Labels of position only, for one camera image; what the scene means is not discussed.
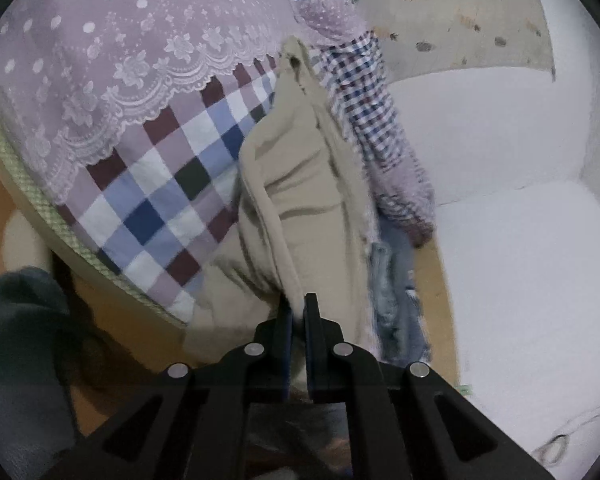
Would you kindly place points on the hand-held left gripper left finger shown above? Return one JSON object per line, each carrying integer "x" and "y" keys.
{"x": 287, "y": 340}

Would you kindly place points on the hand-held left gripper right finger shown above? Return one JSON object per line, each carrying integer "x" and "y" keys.
{"x": 309, "y": 340}

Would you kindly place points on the khaki pants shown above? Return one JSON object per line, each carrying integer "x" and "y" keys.
{"x": 300, "y": 200}

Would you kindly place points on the small-check rolled quilt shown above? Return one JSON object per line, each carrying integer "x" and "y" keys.
{"x": 375, "y": 125}

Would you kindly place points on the person's grey knit clothing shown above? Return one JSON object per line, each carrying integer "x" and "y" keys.
{"x": 20, "y": 360}

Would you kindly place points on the checkered lace bedspread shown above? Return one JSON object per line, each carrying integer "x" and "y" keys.
{"x": 130, "y": 110}

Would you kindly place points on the pineapple print wall cloth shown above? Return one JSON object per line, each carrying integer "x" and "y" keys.
{"x": 455, "y": 10}

